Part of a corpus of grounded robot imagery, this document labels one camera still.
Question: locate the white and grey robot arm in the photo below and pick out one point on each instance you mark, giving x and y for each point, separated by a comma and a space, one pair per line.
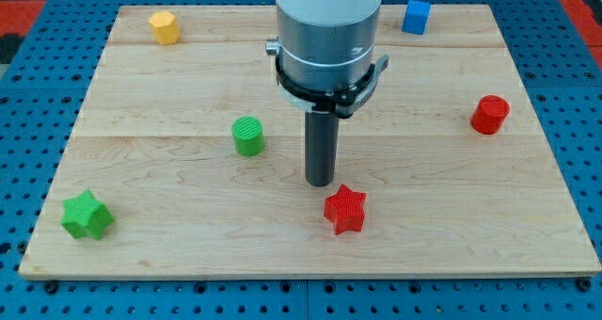
323, 54

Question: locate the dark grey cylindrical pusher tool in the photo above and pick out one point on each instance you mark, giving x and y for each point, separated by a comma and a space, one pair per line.
321, 141

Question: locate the green cylinder block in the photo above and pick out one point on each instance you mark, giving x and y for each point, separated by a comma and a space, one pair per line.
247, 136

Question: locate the red star block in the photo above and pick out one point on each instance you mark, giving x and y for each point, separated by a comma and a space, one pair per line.
345, 210

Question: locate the light wooden board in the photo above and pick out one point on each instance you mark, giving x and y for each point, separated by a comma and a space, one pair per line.
153, 142

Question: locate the blue cube block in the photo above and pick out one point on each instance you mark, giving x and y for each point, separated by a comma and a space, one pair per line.
416, 17

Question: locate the yellow hexagonal block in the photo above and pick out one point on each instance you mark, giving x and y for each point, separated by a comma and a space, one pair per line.
164, 27

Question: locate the red cylinder block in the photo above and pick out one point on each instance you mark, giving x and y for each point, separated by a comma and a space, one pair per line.
489, 114

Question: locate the green star block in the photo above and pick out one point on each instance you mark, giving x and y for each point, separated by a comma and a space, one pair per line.
85, 216

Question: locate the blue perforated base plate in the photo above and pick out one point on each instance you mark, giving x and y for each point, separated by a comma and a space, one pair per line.
47, 81

